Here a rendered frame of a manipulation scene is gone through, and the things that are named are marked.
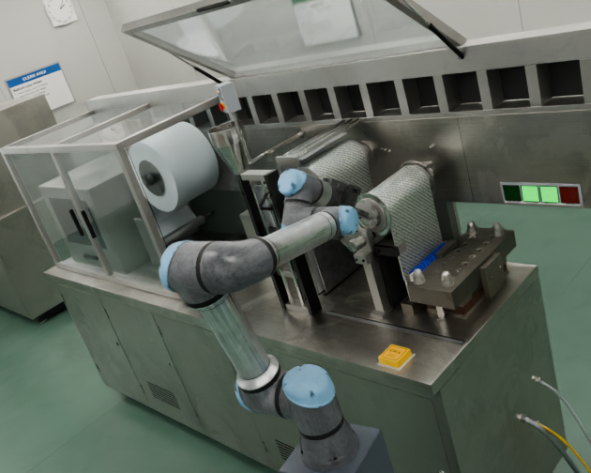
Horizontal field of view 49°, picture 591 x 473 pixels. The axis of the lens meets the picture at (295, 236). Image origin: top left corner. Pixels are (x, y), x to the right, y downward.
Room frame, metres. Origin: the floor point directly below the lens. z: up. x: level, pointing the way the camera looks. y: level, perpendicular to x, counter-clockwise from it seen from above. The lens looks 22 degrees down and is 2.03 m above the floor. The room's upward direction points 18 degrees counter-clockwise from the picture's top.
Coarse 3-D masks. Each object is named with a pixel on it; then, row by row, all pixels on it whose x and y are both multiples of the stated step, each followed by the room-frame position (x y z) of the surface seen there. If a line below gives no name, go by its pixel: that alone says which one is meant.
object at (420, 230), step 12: (432, 204) 1.97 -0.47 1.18; (408, 216) 1.89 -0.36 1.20; (420, 216) 1.92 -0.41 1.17; (432, 216) 1.96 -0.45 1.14; (396, 228) 1.84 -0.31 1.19; (408, 228) 1.88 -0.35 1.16; (420, 228) 1.91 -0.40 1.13; (432, 228) 1.95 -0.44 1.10; (396, 240) 1.83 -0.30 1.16; (408, 240) 1.87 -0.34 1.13; (420, 240) 1.90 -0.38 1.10; (432, 240) 1.94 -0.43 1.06; (408, 252) 1.86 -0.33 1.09; (420, 252) 1.90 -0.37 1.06; (408, 264) 1.85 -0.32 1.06
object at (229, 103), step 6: (216, 84) 2.34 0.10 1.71; (222, 84) 2.29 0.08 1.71; (228, 84) 2.29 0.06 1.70; (222, 90) 2.28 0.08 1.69; (228, 90) 2.29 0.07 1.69; (234, 90) 2.29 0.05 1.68; (222, 96) 2.29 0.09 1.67; (228, 96) 2.29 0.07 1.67; (234, 96) 2.29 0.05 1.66; (222, 102) 2.31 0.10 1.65; (228, 102) 2.28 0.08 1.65; (234, 102) 2.29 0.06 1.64; (222, 108) 2.30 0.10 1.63; (228, 108) 2.28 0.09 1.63; (234, 108) 2.29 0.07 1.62; (240, 108) 2.29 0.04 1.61
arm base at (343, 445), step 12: (300, 432) 1.30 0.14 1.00; (336, 432) 1.27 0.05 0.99; (348, 432) 1.29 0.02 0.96; (300, 444) 1.33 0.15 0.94; (312, 444) 1.27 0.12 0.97; (324, 444) 1.26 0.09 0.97; (336, 444) 1.26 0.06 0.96; (348, 444) 1.27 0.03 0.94; (312, 456) 1.27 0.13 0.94; (324, 456) 1.25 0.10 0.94; (336, 456) 1.26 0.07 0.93; (348, 456) 1.26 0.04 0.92; (312, 468) 1.27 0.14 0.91; (324, 468) 1.25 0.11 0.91; (336, 468) 1.25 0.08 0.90
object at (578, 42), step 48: (480, 48) 1.87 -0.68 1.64; (528, 48) 1.76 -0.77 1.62; (576, 48) 1.66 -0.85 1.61; (144, 96) 3.29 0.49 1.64; (192, 96) 2.99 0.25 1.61; (240, 96) 2.74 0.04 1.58; (288, 96) 2.61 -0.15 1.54; (336, 96) 2.34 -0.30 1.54; (384, 96) 2.26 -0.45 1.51; (432, 96) 2.11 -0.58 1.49; (480, 96) 1.90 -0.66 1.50; (528, 96) 1.85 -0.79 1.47; (576, 96) 1.74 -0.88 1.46
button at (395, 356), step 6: (390, 348) 1.63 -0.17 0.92; (396, 348) 1.62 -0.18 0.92; (402, 348) 1.61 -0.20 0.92; (408, 348) 1.60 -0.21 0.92; (384, 354) 1.61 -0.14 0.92; (390, 354) 1.60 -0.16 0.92; (396, 354) 1.59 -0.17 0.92; (402, 354) 1.58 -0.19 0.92; (408, 354) 1.59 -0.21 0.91; (384, 360) 1.59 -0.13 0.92; (390, 360) 1.57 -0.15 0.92; (396, 360) 1.56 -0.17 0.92; (402, 360) 1.57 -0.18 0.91; (396, 366) 1.56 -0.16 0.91
